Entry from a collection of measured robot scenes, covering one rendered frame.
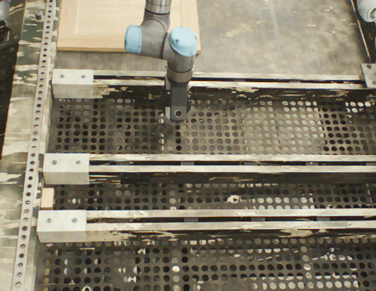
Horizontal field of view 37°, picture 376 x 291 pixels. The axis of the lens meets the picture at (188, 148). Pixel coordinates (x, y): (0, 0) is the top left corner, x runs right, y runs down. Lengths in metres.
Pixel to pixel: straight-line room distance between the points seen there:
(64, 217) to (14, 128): 0.35
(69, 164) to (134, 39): 0.39
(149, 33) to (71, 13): 0.60
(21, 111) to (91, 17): 0.48
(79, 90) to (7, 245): 0.55
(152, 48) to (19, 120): 0.48
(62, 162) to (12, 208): 0.18
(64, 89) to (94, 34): 0.28
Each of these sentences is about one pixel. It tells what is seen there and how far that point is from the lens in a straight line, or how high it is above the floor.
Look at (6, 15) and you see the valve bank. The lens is 2.08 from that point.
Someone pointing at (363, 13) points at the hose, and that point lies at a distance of 2.06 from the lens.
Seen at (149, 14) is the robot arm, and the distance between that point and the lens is 1.62.
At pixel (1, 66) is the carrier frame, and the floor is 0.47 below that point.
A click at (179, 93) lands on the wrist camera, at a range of 1.61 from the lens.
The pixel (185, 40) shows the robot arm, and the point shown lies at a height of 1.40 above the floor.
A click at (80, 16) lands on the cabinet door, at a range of 2.06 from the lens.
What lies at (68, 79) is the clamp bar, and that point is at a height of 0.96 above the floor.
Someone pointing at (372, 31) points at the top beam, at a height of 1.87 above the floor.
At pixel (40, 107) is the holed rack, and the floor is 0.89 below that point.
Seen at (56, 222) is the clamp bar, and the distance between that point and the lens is 1.52.
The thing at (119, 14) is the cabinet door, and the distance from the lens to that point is 2.06.
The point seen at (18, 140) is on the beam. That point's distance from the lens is 1.70.
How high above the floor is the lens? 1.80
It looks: 19 degrees down
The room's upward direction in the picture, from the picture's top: 73 degrees clockwise
